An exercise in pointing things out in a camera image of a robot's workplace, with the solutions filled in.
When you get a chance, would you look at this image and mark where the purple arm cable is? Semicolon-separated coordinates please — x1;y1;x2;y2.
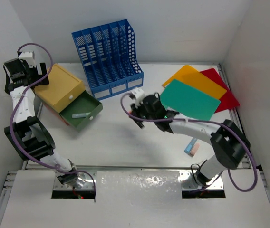
9;43;96;190
120;92;259;192

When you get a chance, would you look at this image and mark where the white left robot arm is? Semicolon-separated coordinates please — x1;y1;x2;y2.
3;57;79;187

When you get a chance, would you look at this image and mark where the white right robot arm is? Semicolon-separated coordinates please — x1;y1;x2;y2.
129;91;250;186

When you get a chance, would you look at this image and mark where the pink eraser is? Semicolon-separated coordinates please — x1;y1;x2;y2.
188;143;200;157

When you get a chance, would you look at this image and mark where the red folder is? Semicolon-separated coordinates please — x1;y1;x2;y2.
200;68;240;113

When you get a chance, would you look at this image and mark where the yellow drawer box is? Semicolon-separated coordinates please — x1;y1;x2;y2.
34;64;85;113

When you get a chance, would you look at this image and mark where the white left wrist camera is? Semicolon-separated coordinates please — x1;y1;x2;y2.
18;51;37;68

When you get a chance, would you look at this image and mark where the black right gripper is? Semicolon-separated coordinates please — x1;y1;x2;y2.
131;98;157;123

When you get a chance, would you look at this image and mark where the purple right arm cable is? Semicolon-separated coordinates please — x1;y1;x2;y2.
120;92;259;192

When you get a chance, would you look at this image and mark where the orange folder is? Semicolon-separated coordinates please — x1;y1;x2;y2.
162;65;227;100

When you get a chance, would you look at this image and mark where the pink bottom drawer box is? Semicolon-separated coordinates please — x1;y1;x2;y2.
59;115;70;126

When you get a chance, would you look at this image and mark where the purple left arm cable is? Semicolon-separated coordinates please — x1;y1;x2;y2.
9;43;96;190

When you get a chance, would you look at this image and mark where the green glue stick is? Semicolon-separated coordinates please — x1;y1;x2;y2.
72;113;90;119

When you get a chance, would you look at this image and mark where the blue file organizer rack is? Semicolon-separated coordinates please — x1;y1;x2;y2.
71;19;144;100

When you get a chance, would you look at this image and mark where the green folder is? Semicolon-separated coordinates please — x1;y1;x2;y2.
160;79;220;120

